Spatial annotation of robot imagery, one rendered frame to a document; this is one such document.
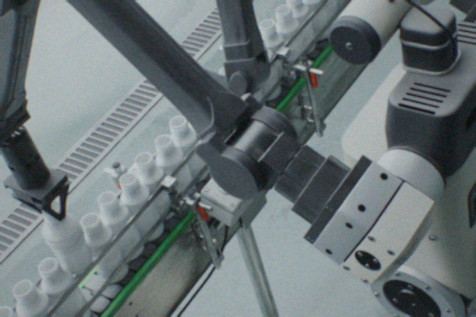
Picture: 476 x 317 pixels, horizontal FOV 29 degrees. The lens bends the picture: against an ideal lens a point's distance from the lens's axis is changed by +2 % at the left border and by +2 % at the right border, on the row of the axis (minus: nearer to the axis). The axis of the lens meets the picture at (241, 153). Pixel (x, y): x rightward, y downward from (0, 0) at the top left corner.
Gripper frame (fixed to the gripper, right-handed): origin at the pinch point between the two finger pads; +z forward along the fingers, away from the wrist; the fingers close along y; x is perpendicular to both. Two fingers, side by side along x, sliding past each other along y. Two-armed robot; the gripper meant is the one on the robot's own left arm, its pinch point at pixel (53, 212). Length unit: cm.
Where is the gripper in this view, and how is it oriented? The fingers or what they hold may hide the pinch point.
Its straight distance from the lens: 169.3
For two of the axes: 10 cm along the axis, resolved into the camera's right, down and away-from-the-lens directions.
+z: 2.2, 7.1, 6.7
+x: 5.5, -6.6, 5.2
